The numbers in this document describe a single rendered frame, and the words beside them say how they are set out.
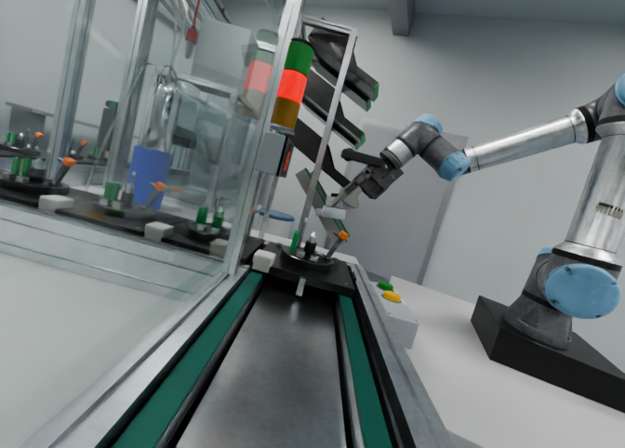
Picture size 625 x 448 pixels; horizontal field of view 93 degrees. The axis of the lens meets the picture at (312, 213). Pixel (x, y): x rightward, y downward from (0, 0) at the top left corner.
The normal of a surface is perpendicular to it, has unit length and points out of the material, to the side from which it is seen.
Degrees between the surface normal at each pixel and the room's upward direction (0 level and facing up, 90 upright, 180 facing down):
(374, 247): 90
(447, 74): 90
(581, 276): 98
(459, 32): 90
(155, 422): 0
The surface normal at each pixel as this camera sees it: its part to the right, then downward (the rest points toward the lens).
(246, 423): 0.26, -0.96
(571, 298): -0.51, 0.11
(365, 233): -0.33, 0.01
